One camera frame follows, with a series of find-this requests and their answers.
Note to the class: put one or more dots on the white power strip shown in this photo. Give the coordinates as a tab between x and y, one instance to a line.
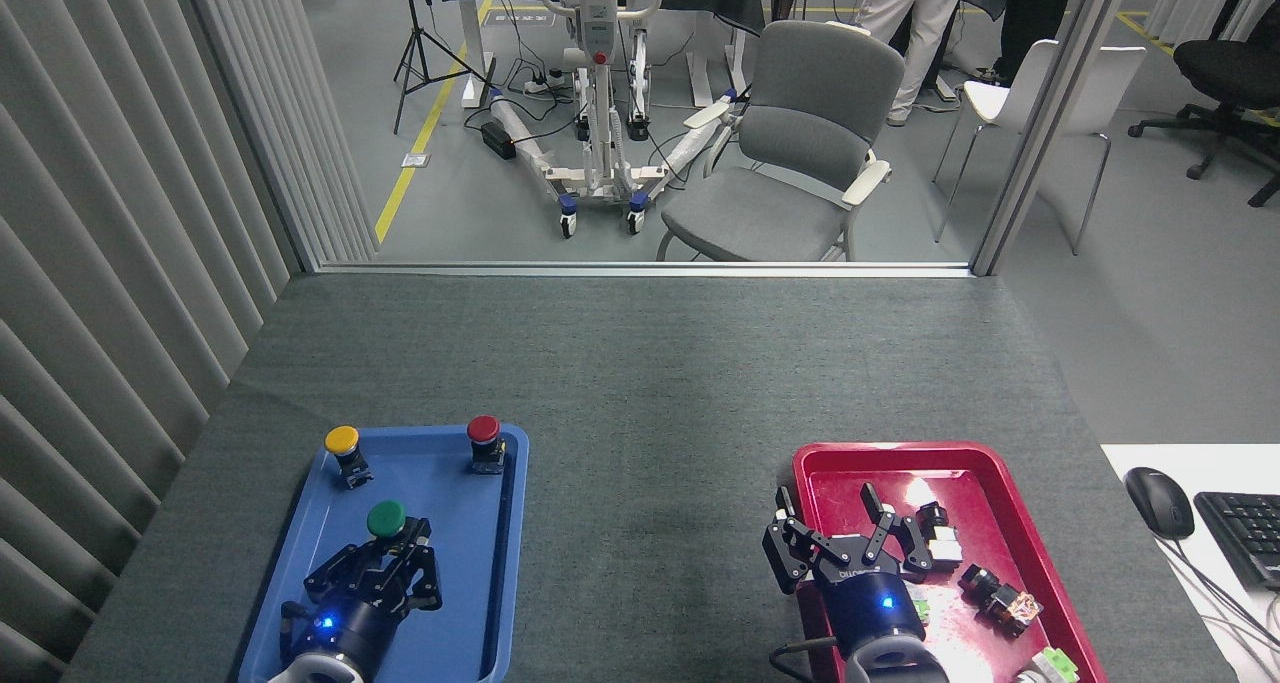
545	83

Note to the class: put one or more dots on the white desk leg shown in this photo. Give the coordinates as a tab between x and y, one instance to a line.
473	53
705	63

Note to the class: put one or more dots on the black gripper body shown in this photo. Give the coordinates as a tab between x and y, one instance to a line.
870	603
350	628

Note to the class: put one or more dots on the silver post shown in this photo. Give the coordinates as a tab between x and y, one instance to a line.
290	123
1050	113

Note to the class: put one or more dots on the green push button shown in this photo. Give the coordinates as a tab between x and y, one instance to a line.
386	518

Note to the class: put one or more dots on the red plastic tray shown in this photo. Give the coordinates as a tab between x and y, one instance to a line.
840	468

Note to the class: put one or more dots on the grey armchair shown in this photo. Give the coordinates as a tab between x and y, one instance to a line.
800	143

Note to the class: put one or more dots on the white stand on wheels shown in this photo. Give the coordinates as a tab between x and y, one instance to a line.
600	123

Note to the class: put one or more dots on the black power adapter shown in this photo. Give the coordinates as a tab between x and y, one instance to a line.
497	140

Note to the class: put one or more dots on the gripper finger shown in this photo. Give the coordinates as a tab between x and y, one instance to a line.
900	548
345	573
418	583
795	558

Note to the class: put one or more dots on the black keyboard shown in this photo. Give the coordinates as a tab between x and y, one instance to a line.
1245	533

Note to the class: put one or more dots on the white switch with green top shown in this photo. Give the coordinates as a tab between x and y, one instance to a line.
1050	666

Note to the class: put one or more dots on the white chair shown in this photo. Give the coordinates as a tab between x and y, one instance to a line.
1020	83

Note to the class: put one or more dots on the red push button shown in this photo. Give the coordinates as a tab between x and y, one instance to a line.
483	429

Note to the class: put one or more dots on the yellow push button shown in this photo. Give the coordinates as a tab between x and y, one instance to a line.
342	439

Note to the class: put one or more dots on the silver and green selector switch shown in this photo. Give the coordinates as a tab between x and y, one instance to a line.
919	609

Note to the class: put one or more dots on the floor socket plate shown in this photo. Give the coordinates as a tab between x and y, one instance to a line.
415	160

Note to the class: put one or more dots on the person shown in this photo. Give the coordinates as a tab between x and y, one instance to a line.
925	23
1030	13

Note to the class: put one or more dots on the black computer mouse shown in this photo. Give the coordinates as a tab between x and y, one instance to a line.
1158	501

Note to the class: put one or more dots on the black and white switch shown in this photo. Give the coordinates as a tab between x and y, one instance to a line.
942	541

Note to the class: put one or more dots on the black and orange switch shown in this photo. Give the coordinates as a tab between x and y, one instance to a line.
1000	598

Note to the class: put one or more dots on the blue plastic tray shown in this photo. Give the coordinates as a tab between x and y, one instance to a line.
450	493

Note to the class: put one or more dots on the silver table rail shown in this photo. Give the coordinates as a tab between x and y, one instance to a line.
640	269

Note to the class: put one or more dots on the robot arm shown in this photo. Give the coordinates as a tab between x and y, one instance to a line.
895	663
320	668

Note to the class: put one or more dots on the white desk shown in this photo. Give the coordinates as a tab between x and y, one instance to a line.
1150	458

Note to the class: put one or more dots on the black office chair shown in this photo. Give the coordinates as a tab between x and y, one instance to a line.
1225	68

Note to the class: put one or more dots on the black tripod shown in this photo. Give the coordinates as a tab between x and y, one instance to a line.
418	43

